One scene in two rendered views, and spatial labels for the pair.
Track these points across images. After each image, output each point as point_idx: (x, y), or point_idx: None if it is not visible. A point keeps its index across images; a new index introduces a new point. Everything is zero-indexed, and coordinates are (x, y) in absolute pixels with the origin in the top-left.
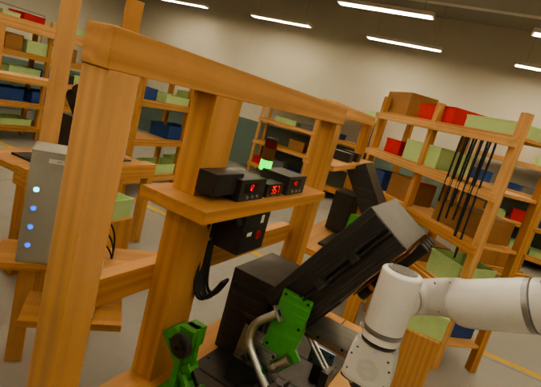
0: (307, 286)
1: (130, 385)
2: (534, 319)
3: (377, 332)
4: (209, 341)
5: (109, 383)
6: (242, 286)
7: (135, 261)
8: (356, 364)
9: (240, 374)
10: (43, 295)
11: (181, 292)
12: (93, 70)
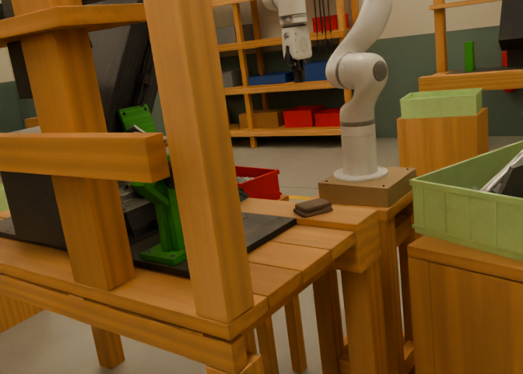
0: (131, 94)
1: (142, 285)
2: None
3: (303, 12)
4: (54, 260)
5: (138, 297)
6: None
7: (69, 136)
8: (299, 45)
9: (144, 219)
10: (201, 127)
11: None
12: None
